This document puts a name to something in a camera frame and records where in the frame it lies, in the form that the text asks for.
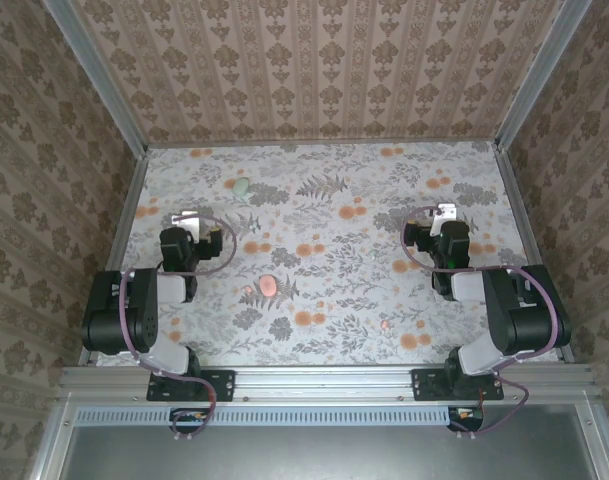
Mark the small base wiring connector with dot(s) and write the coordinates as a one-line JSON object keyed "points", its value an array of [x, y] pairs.
{"points": [[189, 417], [466, 417]]}

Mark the green earbud charging case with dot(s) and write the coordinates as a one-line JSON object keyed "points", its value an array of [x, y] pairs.
{"points": [[240, 187]]}

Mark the aluminium frame corner post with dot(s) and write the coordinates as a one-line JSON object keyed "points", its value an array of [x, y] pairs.
{"points": [[541, 75], [101, 80]]}

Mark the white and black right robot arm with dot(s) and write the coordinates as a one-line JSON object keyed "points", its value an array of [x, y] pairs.
{"points": [[524, 320]]}

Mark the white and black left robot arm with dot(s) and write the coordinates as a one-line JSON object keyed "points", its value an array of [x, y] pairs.
{"points": [[109, 310]]}

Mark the long aluminium mounting rail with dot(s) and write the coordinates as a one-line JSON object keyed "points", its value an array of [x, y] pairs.
{"points": [[324, 382]]}

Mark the floral patterned table cover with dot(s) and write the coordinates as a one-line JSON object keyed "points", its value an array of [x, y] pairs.
{"points": [[334, 300]]}

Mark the pink earbud charging case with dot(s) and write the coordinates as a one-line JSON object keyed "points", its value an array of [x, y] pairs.
{"points": [[267, 286]]}

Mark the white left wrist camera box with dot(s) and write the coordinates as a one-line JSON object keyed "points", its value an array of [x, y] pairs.
{"points": [[186, 222]]}

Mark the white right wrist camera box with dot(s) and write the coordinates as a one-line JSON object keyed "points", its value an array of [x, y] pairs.
{"points": [[446, 212]]}

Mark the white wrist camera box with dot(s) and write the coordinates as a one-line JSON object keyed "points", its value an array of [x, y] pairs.
{"points": [[446, 212], [186, 222]]}

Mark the aluminium table side rail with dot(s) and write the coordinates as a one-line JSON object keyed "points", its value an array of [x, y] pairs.
{"points": [[524, 225], [116, 250]]}

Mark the grey sheet metal panel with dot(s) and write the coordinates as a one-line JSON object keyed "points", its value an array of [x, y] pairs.
{"points": [[334, 455]]}

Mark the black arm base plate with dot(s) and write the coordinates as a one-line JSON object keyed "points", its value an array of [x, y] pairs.
{"points": [[424, 385], [224, 382]]}

